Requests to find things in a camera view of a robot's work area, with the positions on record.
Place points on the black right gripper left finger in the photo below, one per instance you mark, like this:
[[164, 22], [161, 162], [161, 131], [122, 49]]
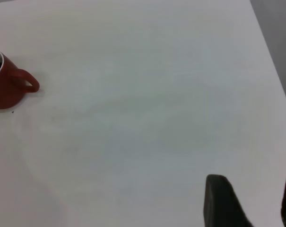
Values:
[[220, 203]]

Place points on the red ceramic mug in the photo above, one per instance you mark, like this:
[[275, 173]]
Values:
[[5, 89]]

